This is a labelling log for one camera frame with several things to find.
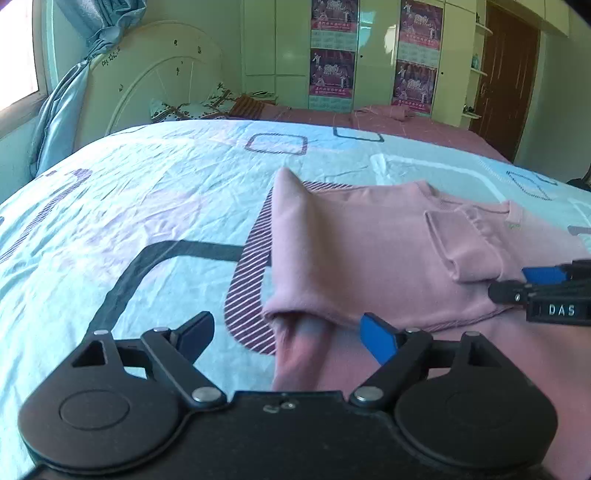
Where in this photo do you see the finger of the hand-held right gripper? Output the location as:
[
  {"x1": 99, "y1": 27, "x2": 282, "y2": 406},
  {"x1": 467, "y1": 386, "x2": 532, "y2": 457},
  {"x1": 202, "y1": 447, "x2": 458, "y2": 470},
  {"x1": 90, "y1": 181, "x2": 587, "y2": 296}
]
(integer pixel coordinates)
[
  {"x1": 488, "y1": 279, "x2": 591, "y2": 305},
  {"x1": 522, "y1": 260, "x2": 591, "y2": 284}
]

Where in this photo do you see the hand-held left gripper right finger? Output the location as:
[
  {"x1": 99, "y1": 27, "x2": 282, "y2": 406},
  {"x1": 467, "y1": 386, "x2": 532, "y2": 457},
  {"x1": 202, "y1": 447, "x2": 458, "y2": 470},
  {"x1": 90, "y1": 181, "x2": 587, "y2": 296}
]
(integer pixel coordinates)
[{"x1": 350, "y1": 312, "x2": 525, "y2": 409}]

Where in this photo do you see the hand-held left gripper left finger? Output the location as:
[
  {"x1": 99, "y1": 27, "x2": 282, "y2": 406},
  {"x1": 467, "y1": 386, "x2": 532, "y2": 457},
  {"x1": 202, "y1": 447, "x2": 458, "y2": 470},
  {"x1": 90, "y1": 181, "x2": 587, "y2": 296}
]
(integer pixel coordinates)
[{"x1": 69, "y1": 311, "x2": 228, "y2": 409}]

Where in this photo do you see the pink sweater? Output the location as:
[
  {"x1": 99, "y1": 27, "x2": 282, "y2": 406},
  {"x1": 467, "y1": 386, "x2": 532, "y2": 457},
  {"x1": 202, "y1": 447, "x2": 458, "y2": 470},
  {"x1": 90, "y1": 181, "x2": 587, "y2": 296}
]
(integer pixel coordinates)
[{"x1": 261, "y1": 166, "x2": 591, "y2": 418}]

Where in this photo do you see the printed bed sheet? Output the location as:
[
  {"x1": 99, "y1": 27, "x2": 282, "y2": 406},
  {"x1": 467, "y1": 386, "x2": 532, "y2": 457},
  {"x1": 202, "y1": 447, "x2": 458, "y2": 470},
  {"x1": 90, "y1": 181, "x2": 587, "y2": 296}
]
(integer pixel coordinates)
[{"x1": 0, "y1": 117, "x2": 591, "y2": 467}]

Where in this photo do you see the pink bed sheet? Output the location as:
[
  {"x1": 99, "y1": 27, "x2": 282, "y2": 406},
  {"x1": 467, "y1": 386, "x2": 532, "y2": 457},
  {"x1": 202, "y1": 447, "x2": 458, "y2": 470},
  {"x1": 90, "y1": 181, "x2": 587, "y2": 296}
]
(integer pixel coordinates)
[{"x1": 256, "y1": 104, "x2": 513, "y2": 164}]

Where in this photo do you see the brown wooden door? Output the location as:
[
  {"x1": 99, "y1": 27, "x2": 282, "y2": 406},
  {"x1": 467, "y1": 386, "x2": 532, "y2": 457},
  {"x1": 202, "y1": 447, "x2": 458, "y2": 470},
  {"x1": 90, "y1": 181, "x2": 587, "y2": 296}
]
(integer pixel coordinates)
[{"x1": 468, "y1": 2, "x2": 541, "y2": 162}]

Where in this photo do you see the pink folded cloth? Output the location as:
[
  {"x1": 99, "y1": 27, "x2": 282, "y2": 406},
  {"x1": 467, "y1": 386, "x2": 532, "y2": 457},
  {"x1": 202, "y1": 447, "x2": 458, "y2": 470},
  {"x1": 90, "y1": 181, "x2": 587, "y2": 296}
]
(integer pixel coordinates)
[{"x1": 355, "y1": 105, "x2": 433, "y2": 123}]

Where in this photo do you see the floral pillow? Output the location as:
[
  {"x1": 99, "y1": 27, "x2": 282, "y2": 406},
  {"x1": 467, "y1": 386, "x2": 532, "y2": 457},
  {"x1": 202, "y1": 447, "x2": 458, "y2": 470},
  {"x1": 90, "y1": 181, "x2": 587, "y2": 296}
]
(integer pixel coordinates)
[
  {"x1": 150, "y1": 98, "x2": 206, "y2": 123},
  {"x1": 202, "y1": 83, "x2": 242, "y2": 119}
]

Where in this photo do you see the brown striped pillow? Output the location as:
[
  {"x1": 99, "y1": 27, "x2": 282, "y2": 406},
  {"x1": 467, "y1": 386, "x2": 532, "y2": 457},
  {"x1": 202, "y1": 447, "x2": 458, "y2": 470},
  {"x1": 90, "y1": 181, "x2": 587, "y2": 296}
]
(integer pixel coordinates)
[{"x1": 228, "y1": 93, "x2": 279, "y2": 120}]

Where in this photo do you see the blue curtain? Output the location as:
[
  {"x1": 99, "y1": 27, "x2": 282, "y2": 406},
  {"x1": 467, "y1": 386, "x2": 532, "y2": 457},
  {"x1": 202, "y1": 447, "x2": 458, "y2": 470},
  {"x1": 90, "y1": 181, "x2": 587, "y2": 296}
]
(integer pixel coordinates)
[{"x1": 30, "y1": 0, "x2": 148, "y2": 178}]

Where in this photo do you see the white round headboard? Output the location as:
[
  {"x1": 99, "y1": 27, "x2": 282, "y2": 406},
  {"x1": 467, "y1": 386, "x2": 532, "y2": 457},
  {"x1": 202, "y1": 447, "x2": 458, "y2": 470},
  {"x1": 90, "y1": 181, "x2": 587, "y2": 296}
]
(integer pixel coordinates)
[{"x1": 76, "y1": 21, "x2": 225, "y2": 148}]

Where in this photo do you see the pale green wardrobe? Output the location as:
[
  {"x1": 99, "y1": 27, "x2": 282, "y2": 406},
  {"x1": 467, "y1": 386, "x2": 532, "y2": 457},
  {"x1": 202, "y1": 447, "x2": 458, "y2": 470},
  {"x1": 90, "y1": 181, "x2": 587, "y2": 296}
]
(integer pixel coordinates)
[{"x1": 242, "y1": 0, "x2": 478, "y2": 128}]

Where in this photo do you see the window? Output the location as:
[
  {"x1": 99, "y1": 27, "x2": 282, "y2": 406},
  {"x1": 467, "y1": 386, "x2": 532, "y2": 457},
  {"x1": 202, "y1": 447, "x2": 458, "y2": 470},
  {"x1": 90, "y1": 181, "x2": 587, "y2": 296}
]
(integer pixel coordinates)
[{"x1": 0, "y1": 0, "x2": 49, "y2": 112}]

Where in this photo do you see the wall shelf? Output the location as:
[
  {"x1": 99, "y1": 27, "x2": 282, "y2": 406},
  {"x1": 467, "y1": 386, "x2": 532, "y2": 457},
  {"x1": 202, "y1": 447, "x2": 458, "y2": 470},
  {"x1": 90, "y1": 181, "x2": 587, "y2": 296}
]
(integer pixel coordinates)
[{"x1": 462, "y1": 18, "x2": 495, "y2": 119}]

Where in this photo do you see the wall poster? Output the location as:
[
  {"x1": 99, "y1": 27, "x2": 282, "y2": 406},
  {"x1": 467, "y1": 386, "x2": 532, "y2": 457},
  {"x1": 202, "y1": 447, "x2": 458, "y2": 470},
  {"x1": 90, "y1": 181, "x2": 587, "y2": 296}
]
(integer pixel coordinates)
[
  {"x1": 392, "y1": 60, "x2": 439, "y2": 116},
  {"x1": 308, "y1": 48, "x2": 356, "y2": 112},
  {"x1": 310, "y1": 0, "x2": 360, "y2": 51},
  {"x1": 399, "y1": 0, "x2": 445, "y2": 64}
]

